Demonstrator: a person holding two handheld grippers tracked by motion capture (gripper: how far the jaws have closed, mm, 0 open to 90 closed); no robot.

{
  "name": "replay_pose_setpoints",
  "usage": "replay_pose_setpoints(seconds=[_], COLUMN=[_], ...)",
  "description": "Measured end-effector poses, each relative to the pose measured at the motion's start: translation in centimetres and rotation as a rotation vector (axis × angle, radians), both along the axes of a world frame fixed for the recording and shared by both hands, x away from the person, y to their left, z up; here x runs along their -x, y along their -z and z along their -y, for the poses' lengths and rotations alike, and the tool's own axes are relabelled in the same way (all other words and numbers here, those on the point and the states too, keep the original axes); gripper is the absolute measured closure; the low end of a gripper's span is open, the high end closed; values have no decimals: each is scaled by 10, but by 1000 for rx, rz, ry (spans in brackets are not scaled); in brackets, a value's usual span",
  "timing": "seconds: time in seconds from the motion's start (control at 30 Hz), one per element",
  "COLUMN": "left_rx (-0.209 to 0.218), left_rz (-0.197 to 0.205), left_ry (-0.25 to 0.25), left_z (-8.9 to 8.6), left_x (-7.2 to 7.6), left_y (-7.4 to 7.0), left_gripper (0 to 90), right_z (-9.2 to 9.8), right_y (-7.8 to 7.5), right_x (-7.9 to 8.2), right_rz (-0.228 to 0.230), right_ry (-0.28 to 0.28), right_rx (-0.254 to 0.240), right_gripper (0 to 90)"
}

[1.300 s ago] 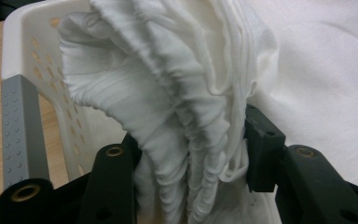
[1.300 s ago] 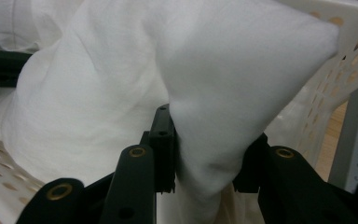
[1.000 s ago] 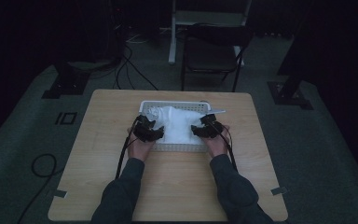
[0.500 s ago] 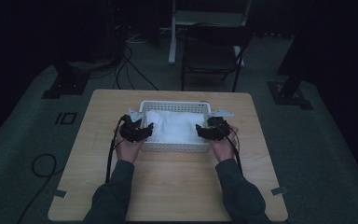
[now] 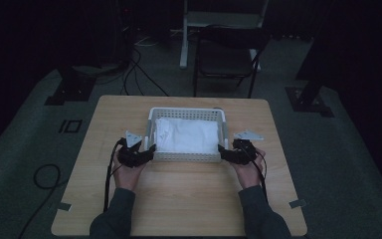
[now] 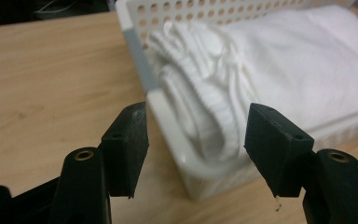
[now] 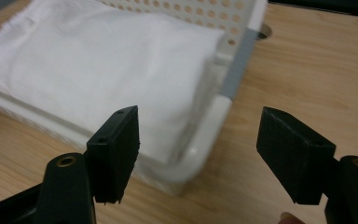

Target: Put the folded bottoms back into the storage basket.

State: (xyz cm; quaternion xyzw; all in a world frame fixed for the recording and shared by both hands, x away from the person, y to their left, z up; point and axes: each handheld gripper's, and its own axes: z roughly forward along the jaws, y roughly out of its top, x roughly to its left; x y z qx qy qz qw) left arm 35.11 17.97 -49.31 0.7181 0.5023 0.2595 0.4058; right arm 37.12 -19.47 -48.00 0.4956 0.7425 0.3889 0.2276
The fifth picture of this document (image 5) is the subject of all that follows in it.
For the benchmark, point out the person's right hand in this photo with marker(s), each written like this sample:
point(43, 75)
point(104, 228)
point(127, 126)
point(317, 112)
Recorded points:
point(248, 176)

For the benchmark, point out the person's left hand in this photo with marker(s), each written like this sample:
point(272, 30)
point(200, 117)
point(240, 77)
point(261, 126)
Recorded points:
point(127, 177)

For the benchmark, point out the white metal frame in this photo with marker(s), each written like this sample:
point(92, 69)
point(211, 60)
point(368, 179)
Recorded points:
point(192, 20)

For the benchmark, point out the white plastic basket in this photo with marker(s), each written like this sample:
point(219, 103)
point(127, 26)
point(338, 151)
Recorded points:
point(187, 113)

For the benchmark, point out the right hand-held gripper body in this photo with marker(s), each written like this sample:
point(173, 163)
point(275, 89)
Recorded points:
point(245, 151)

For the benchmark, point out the black stand base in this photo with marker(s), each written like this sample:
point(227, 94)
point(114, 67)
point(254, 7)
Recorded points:
point(71, 89)
point(308, 99)

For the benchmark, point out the black folding chair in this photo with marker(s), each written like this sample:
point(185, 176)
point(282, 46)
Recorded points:
point(227, 56)

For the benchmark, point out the white cloth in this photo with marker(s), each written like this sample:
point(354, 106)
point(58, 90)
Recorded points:
point(185, 136)

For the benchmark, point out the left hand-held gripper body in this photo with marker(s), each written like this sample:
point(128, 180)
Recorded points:
point(131, 154)

